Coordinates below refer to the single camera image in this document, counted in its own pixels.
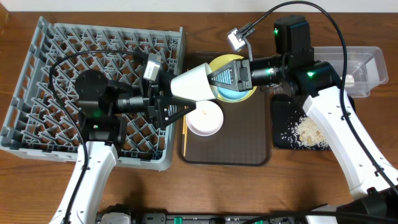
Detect light blue bowl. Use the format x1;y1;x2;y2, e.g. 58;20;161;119
217;87;250;101

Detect white cup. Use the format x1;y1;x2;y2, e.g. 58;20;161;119
170;63;216;101

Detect rice and nut scraps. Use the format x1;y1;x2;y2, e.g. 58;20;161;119
280;116;329;150

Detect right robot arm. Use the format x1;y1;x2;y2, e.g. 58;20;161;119
208;15;397;223

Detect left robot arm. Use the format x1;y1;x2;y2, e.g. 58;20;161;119
51;69;196;223

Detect yellow plate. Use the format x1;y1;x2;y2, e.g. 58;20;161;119
209;54;256;103

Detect wooden chopstick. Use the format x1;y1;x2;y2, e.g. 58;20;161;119
182;115;188;157
182;123;187;135

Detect black tray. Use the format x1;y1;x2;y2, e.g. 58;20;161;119
271;93;359;151

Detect brown serving tray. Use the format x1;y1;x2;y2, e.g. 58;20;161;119
177;51;273;167

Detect white paper napkin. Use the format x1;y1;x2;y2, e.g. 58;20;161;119
345;74;355;88

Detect grey plastic dish rack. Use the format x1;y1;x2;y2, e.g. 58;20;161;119
1;18;186;162

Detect clear plastic bin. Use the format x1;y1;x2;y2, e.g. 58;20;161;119
314;46;389;98

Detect black equipment rail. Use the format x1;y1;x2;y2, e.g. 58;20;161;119
96;203;312;224

